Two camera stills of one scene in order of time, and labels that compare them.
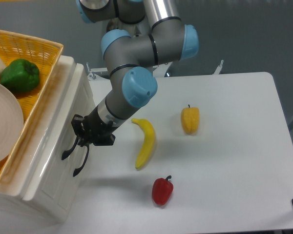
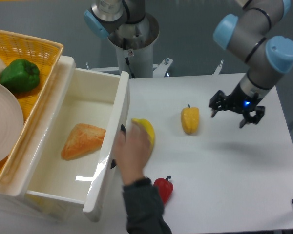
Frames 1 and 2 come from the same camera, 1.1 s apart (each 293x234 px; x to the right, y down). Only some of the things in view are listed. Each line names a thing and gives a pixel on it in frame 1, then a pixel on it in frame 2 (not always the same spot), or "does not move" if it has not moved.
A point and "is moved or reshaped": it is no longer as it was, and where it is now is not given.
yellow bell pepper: [190, 118] does not move
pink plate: [7, 124] does not move
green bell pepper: [20, 76] does not move
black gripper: [91, 128] to [239, 103]
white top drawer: [51, 178] is moved or reshaped
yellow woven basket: [45, 55] does not move
